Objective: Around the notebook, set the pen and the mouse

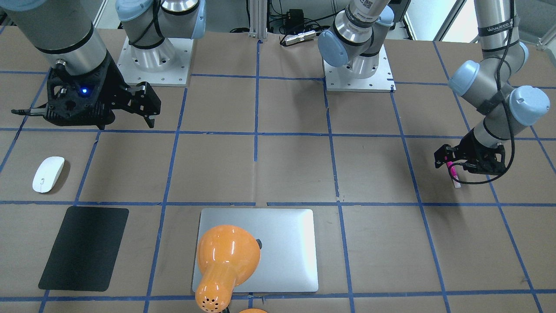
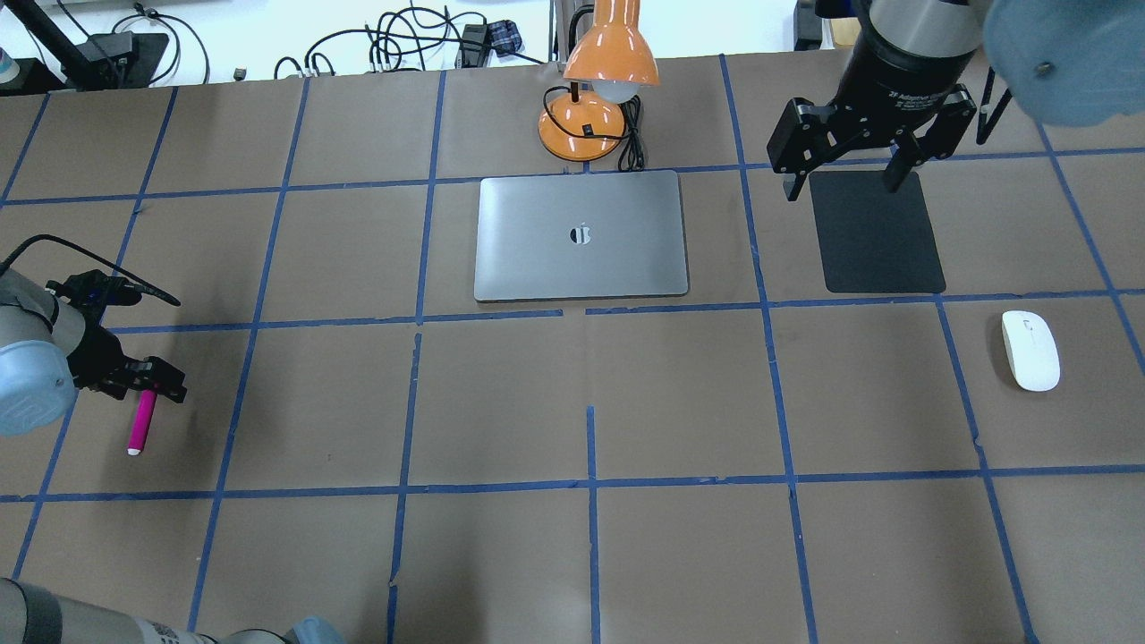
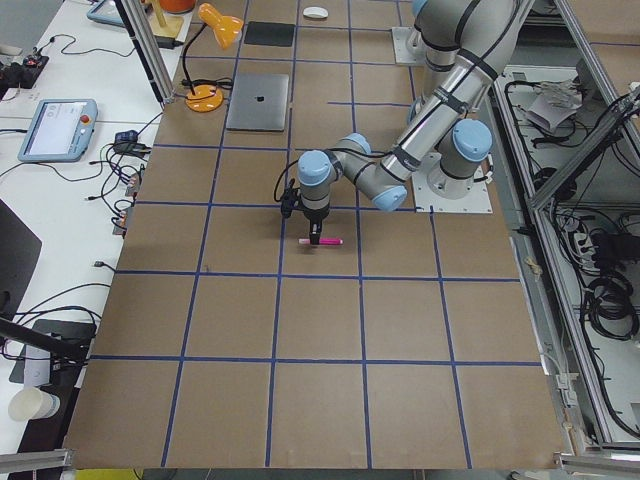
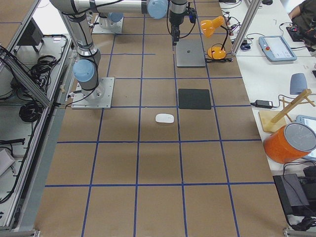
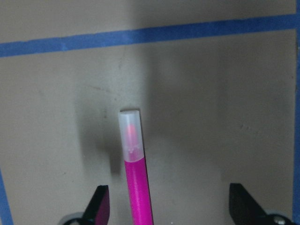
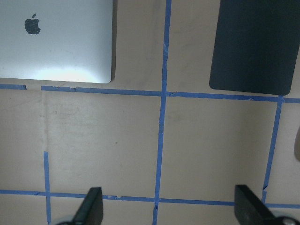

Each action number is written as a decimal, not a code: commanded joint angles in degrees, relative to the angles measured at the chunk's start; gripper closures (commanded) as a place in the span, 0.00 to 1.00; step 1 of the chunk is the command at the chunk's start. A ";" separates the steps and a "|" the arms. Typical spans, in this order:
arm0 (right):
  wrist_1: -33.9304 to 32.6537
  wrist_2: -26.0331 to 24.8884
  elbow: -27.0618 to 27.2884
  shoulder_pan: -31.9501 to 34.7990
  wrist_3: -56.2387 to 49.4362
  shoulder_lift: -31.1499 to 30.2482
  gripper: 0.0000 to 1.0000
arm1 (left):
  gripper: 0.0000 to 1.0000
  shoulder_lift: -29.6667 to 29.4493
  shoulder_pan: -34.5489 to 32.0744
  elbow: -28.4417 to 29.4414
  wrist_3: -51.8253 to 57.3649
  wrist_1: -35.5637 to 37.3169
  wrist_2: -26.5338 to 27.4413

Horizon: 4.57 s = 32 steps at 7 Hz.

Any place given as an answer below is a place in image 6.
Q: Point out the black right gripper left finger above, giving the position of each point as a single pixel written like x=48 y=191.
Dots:
x=91 y=210

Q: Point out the silver Apple laptop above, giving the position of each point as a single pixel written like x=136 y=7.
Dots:
x=57 y=40

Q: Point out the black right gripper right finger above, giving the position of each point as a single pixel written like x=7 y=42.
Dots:
x=250 y=210

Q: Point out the black mousepad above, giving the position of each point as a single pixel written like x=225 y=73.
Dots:
x=256 y=46

